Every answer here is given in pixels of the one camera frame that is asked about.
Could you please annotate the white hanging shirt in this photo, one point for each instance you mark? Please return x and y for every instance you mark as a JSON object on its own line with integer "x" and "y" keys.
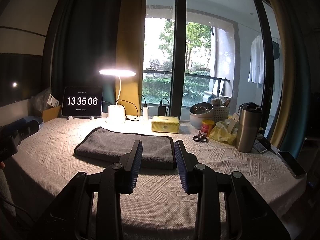
{"x": 256, "y": 71}

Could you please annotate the clear plastic bag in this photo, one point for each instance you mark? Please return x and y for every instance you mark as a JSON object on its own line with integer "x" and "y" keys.
{"x": 43, "y": 100}

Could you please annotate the black smartphone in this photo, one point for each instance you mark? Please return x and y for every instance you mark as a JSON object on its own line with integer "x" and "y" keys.
{"x": 292, "y": 165}

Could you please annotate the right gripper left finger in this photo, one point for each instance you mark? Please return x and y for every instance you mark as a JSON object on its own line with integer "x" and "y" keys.
{"x": 131, "y": 165}

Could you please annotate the yellow tissue pack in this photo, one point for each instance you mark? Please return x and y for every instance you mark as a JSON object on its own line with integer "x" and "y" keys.
{"x": 165, "y": 124}

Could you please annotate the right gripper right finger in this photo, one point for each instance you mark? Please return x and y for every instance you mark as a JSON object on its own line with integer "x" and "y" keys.
{"x": 186, "y": 167}

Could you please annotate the red tin can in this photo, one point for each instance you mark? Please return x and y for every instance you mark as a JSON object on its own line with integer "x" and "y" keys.
{"x": 206, "y": 127}

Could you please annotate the stainless steel thermos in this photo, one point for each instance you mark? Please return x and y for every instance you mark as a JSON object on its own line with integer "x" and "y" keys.
{"x": 248, "y": 127}

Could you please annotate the white utensil basket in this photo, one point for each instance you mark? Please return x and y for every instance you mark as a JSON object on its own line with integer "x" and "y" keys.
{"x": 220, "y": 113}

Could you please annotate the cardboard box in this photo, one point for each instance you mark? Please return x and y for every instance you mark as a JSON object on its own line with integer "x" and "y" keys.
{"x": 48, "y": 114}

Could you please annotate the white power adapter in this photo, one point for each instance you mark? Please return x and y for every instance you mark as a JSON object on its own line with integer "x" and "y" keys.
{"x": 145, "y": 111}

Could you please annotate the black scissors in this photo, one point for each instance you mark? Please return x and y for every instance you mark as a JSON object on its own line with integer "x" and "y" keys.
{"x": 200, "y": 138}

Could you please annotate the blue plastic plate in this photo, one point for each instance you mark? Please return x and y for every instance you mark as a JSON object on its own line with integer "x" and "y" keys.
{"x": 36, "y": 118}

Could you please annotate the black power bank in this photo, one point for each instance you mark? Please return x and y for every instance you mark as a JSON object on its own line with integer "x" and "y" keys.
{"x": 161, "y": 110}

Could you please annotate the tablet showing clock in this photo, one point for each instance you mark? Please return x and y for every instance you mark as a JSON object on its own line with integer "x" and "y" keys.
{"x": 82, "y": 101}

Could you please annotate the yellow plastic bag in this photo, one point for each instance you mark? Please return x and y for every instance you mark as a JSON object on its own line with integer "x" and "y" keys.
{"x": 220, "y": 133}

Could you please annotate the purple and grey towel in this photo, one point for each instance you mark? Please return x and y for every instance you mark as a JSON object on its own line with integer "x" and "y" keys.
{"x": 105, "y": 145}

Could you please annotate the dark green curtain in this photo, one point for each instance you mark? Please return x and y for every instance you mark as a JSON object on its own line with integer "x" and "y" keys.
{"x": 81, "y": 41}

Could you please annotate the yellow curtain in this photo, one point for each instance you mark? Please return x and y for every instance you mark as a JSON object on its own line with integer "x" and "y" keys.
{"x": 130, "y": 51}

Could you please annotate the stainless steel bowl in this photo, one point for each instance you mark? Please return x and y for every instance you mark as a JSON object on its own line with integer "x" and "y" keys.
{"x": 202, "y": 110}

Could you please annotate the white knitted tablecloth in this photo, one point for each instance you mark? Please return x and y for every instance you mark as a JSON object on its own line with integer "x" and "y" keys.
{"x": 159, "y": 207}

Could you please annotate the white ceramic bowl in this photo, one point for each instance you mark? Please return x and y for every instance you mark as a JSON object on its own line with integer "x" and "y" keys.
{"x": 196, "y": 121}

